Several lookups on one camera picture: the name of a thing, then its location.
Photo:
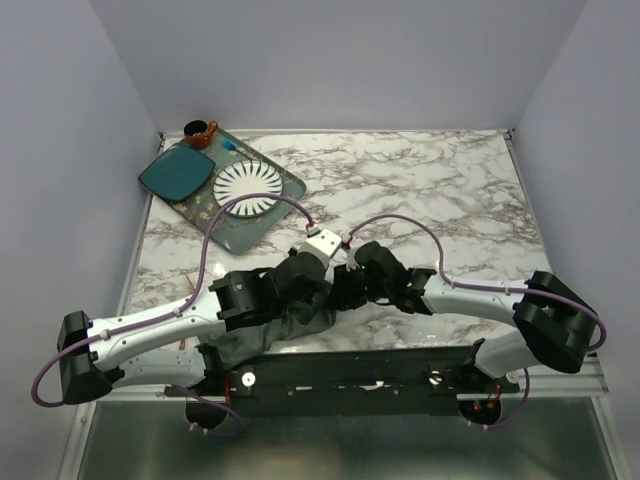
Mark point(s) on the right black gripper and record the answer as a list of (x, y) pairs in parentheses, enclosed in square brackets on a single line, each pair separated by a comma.
[(342, 294)]

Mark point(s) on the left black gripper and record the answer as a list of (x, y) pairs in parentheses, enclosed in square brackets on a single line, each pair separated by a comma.
[(311, 297)]

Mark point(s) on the grey cloth napkin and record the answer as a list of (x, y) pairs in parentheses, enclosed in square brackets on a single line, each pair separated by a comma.
[(298, 320)]

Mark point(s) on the gold metal spoon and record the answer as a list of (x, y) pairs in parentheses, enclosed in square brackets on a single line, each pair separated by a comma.
[(190, 285)]

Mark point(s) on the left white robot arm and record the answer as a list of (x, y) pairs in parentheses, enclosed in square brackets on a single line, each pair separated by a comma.
[(94, 352)]

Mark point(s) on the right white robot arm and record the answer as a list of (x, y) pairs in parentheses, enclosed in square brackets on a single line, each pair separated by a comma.
[(551, 325)]

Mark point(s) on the floral rectangular serving tray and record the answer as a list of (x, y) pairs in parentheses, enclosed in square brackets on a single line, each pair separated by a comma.
[(234, 234)]

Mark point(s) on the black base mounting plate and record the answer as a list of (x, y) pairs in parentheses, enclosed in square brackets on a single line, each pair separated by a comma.
[(437, 381)]

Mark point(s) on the white striped round plate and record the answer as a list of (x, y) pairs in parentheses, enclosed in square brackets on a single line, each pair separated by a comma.
[(247, 177)]

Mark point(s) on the teal square plate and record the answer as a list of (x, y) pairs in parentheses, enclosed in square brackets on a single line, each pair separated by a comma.
[(177, 173)]

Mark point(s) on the orange ceramic mug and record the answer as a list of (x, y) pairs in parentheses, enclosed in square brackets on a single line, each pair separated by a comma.
[(198, 134)]

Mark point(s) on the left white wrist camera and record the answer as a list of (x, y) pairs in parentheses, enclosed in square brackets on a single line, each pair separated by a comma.
[(322, 244)]

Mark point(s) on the aluminium frame rail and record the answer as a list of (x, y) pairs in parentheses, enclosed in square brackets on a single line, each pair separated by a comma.
[(588, 382)]

